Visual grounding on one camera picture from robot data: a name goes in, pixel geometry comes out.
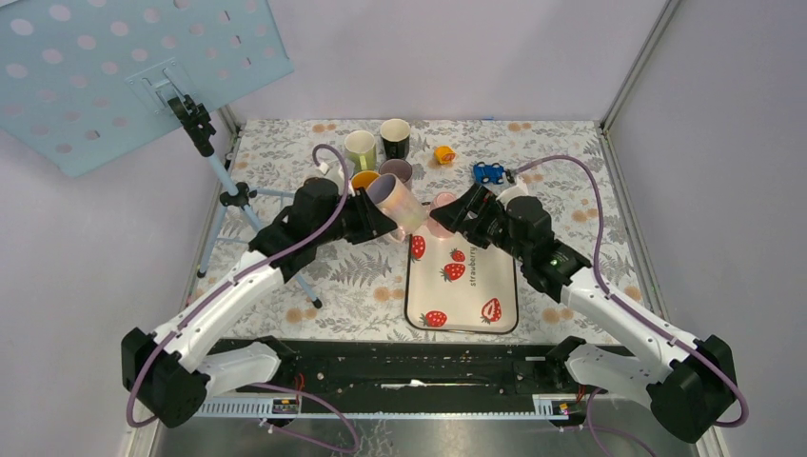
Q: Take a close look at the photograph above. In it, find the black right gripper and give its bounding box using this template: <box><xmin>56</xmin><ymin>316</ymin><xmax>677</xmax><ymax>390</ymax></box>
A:
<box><xmin>429</xmin><ymin>183</ymin><xmax>529</xmax><ymax>263</ymax></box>

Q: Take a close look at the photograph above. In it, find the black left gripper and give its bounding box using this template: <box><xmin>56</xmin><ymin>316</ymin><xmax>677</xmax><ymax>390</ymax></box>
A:
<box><xmin>313</xmin><ymin>186</ymin><xmax>398</xmax><ymax>246</ymax></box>

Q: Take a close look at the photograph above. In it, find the tall pale pink mug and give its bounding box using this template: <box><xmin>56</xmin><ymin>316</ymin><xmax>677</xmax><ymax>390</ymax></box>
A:
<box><xmin>367</xmin><ymin>174</ymin><xmax>428</xmax><ymax>242</ymax></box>

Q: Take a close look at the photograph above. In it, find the white floral mug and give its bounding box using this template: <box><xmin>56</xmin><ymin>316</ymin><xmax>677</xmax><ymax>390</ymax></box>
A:
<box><xmin>350</xmin><ymin>170</ymin><xmax>380</xmax><ymax>191</ymax></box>

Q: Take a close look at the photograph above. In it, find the purple mug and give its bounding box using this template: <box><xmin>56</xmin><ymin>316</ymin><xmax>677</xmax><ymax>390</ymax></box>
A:
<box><xmin>378</xmin><ymin>158</ymin><xmax>414</xmax><ymax>189</ymax></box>

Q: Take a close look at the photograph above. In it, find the green octagonal mug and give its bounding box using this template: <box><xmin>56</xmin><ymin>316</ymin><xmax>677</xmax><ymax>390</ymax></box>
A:
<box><xmin>344</xmin><ymin>130</ymin><xmax>377</xmax><ymax>172</ymax></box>

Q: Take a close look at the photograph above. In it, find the black mug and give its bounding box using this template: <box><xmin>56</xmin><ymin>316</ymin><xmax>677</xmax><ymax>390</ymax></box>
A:
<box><xmin>380</xmin><ymin>119</ymin><xmax>411</xmax><ymax>160</ymax></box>

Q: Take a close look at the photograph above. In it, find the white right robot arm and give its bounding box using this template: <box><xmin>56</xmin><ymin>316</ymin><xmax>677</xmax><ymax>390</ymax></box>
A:
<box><xmin>430</xmin><ymin>185</ymin><xmax>739</xmax><ymax>444</ymax></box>

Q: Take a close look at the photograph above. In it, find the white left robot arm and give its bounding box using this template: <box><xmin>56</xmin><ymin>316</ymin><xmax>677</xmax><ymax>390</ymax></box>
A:
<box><xmin>121</xmin><ymin>178</ymin><xmax>398</xmax><ymax>427</ymax></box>

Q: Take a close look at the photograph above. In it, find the pink octagonal mug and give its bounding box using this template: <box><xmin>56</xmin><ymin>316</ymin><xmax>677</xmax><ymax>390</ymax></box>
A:
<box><xmin>426</xmin><ymin>192</ymin><xmax>457</xmax><ymax>239</ymax></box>

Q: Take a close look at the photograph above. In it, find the blue toy car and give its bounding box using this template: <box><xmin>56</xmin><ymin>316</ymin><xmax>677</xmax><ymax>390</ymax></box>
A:
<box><xmin>472</xmin><ymin>162</ymin><xmax>505</xmax><ymax>185</ymax></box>

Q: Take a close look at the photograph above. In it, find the yellow toy car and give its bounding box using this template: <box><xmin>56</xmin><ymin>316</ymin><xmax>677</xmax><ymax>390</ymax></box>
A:
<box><xmin>434</xmin><ymin>146</ymin><xmax>457</xmax><ymax>166</ymax></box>

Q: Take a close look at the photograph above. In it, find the white strawberry tray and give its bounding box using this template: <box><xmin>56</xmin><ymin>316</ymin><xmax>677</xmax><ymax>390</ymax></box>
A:
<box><xmin>404</xmin><ymin>221</ymin><xmax>519</xmax><ymax>334</ymax></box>

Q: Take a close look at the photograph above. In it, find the floral tablecloth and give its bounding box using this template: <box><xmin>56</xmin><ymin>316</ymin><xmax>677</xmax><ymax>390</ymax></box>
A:
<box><xmin>227</xmin><ymin>119</ymin><xmax>647</xmax><ymax>342</ymax></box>

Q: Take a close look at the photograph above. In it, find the blue tripod stand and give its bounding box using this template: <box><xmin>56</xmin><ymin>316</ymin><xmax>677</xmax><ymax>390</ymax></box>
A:
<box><xmin>167</xmin><ymin>94</ymin><xmax>293</xmax><ymax>279</ymax></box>

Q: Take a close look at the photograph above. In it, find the blue perforated stand plate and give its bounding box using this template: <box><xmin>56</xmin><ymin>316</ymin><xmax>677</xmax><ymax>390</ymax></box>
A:
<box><xmin>1</xmin><ymin>1</ymin><xmax>293</xmax><ymax>177</ymax></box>

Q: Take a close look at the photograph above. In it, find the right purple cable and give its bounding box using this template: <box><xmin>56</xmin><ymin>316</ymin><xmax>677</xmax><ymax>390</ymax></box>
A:
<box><xmin>511</xmin><ymin>154</ymin><xmax>752</xmax><ymax>455</ymax></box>

